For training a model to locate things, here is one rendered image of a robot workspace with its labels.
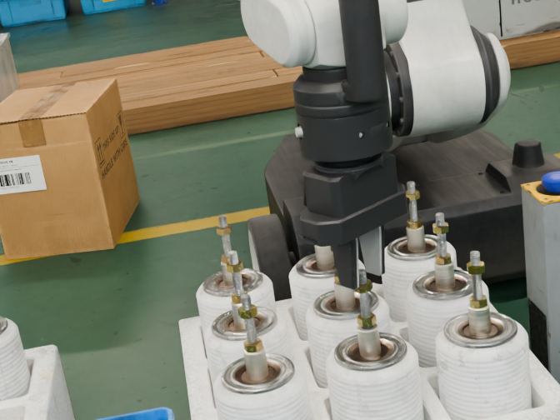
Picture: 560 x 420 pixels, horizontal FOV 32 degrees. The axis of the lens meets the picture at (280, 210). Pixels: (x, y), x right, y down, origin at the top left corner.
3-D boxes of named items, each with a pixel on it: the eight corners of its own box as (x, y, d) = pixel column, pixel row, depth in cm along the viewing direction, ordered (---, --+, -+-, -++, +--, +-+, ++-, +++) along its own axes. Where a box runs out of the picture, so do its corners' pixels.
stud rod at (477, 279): (485, 320, 102) (480, 253, 100) (475, 321, 102) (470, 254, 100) (483, 316, 103) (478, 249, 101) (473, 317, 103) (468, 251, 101)
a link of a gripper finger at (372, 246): (384, 277, 99) (377, 220, 97) (361, 270, 101) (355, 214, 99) (395, 272, 100) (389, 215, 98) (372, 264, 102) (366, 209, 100)
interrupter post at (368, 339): (378, 361, 101) (375, 332, 100) (356, 360, 102) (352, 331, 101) (385, 350, 103) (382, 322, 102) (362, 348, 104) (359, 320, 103)
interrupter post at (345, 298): (361, 307, 113) (357, 281, 112) (343, 313, 112) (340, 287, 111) (348, 300, 115) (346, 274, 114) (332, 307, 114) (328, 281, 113)
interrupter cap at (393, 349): (397, 376, 98) (396, 370, 97) (324, 371, 101) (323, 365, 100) (415, 339, 104) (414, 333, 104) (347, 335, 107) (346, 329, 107)
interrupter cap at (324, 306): (392, 307, 112) (392, 301, 112) (337, 329, 109) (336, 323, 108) (354, 286, 118) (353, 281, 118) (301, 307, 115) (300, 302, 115)
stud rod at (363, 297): (362, 337, 102) (353, 270, 99) (369, 333, 102) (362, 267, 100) (367, 340, 101) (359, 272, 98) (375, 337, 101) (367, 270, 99)
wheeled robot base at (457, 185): (242, 205, 216) (219, 55, 204) (472, 164, 221) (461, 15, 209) (289, 337, 156) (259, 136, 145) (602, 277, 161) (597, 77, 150)
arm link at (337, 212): (343, 256, 90) (327, 130, 86) (274, 234, 97) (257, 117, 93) (433, 210, 97) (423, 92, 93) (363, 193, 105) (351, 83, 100)
